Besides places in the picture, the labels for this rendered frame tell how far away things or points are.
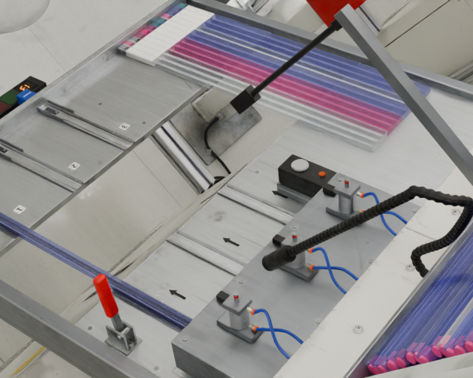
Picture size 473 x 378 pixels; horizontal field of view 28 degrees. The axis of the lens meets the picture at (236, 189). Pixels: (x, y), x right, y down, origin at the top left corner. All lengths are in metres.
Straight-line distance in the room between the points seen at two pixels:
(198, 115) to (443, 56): 0.66
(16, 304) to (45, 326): 0.05
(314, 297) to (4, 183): 0.54
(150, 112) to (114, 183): 0.88
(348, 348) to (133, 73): 0.73
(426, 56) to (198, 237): 1.38
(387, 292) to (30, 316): 0.44
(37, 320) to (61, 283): 1.05
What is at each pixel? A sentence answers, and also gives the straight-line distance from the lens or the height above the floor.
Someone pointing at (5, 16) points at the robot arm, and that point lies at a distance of 1.00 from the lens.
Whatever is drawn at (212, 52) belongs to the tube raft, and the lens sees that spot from 1.58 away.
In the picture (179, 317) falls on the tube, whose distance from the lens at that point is 1.16.
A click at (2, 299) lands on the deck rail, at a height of 0.90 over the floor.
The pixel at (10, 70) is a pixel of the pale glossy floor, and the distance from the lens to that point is 2.39.
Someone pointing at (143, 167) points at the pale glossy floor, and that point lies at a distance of 2.40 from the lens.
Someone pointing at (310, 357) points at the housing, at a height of 1.24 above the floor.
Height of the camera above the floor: 2.09
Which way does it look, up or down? 56 degrees down
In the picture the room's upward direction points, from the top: 57 degrees clockwise
